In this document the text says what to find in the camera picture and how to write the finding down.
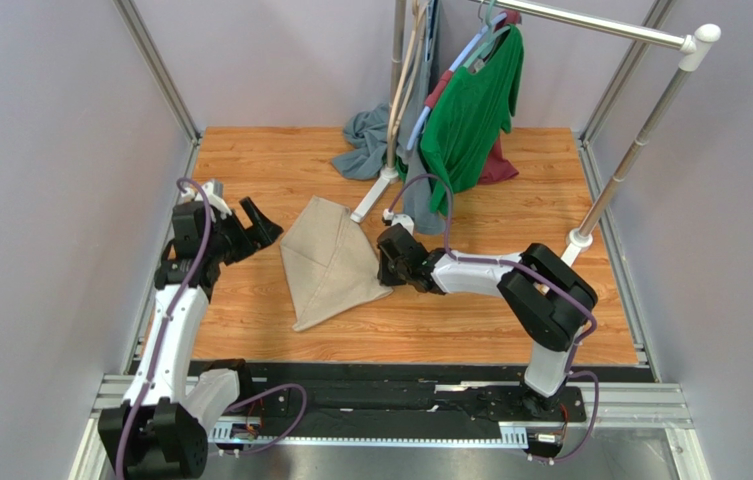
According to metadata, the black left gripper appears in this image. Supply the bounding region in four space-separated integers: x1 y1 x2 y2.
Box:
206 198 283 266

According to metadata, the beige linen napkin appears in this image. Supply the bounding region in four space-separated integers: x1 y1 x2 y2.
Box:
280 196 393 332

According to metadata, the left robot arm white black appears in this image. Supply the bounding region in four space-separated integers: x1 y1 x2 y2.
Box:
98 196 283 479

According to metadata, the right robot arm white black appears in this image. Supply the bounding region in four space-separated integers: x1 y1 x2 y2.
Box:
377 225 598 399

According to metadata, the blue-grey garment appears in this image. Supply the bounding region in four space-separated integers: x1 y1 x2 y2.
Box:
332 4 439 223

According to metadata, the beige wooden clothes hanger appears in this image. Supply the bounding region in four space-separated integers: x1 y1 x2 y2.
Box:
385 1 429 171

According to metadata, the maroon garment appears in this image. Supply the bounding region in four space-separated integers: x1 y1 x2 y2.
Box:
423 7 524 186

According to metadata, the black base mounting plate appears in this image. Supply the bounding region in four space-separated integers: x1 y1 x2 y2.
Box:
239 362 595 441

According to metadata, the green t-shirt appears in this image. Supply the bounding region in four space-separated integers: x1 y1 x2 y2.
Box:
418 25 524 215

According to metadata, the light blue clothes hanger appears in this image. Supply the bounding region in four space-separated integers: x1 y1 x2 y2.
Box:
405 26 491 150

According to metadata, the teal clothes hanger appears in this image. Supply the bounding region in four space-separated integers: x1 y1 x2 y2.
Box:
462 1 522 73

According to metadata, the silver white clothes rack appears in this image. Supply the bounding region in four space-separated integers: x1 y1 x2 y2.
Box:
350 0 721 262

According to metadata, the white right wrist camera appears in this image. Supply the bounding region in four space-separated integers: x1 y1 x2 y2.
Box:
382 209 415 235

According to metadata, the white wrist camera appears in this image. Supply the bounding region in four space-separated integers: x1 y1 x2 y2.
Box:
382 209 415 235
177 178 232 219

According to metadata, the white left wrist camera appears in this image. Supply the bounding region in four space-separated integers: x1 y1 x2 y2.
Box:
177 178 232 219

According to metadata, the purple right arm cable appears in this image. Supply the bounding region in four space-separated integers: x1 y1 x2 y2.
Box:
383 173 600 465

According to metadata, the aluminium frame rail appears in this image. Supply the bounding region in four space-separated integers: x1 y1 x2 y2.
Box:
68 374 711 479

